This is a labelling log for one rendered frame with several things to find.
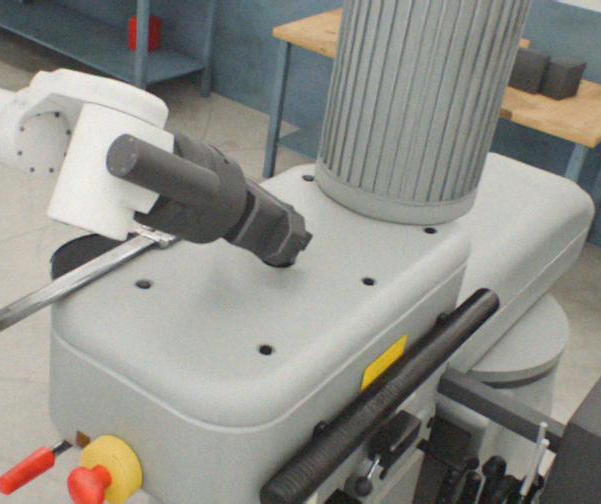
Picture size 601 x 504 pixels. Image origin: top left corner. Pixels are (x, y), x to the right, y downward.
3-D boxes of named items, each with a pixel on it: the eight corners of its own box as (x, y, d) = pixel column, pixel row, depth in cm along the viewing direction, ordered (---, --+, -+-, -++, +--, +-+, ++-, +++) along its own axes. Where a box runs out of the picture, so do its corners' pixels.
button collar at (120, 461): (125, 517, 85) (129, 466, 81) (77, 484, 87) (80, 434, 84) (141, 504, 86) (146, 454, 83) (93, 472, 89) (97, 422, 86)
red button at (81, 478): (92, 523, 82) (94, 489, 80) (59, 501, 84) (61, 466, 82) (120, 501, 85) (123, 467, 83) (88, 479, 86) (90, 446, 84)
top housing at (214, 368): (227, 563, 82) (248, 419, 74) (19, 423, 93) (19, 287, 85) (458, 335, 117) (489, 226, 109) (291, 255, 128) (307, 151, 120)
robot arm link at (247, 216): (202, 234, 96) (115, 203, 87) (248, 155, 95) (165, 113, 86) (275, 295, 88) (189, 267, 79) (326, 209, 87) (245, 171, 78)
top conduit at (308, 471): (287, 529, 80) (292, 498, 78) (248, 504, 82) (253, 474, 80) (496, 317, 114) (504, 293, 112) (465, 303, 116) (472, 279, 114)
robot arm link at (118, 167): (126, 241, 85) (20, 208, 76) (163, 131, 85) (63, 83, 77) (210, 269, 78) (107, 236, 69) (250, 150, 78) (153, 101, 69)
